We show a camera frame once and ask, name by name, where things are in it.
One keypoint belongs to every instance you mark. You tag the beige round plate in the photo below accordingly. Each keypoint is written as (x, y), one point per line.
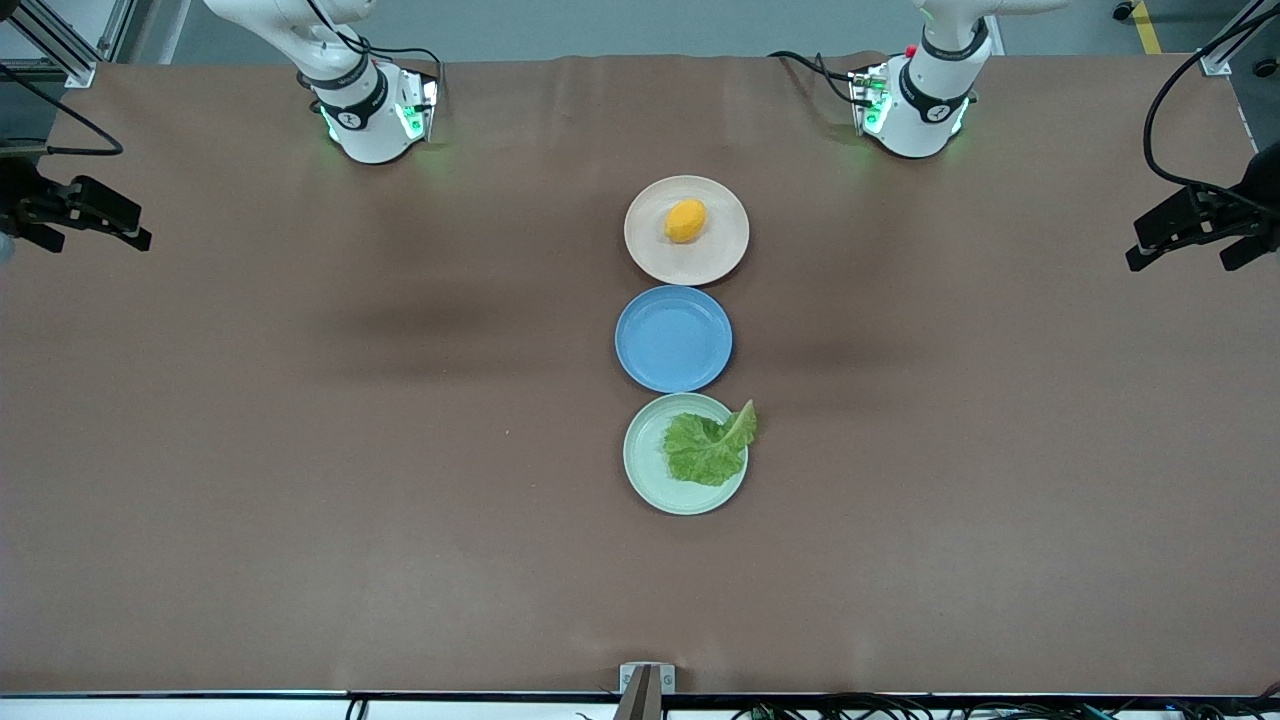
(690, 258)

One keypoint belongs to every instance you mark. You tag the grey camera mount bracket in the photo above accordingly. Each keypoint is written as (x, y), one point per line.
(646, 682)

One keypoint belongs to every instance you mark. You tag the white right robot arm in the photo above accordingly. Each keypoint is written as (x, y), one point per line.
(365, 135)

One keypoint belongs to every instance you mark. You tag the aluminium frame profile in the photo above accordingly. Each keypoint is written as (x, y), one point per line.
(65, 55)
(1228, 50)

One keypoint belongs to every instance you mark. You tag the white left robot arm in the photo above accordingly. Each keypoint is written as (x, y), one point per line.
(915, 125)

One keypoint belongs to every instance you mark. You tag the green lettuce leaf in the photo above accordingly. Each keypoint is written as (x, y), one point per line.
(705, 450)

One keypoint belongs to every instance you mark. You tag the brown table cover sheet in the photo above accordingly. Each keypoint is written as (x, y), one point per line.
(300, 450)

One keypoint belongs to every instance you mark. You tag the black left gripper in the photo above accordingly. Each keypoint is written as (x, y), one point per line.
(1256, 196)

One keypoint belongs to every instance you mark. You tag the blue round plate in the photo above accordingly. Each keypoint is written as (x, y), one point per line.
(672, 340)

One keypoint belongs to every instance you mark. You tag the black table edge rail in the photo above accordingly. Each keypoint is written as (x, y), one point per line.
(200, 694)

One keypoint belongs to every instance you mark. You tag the pale green round plate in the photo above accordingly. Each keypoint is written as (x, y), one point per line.
(645, 465)

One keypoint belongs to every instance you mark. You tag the yellow lemon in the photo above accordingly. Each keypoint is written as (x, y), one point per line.
(685, 220)

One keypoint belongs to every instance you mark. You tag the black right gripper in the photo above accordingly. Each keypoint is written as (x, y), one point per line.
(20, 192)

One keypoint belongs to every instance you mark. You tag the black caster wheel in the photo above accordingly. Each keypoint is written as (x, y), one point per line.
(1123, 9)
(1267, 68)

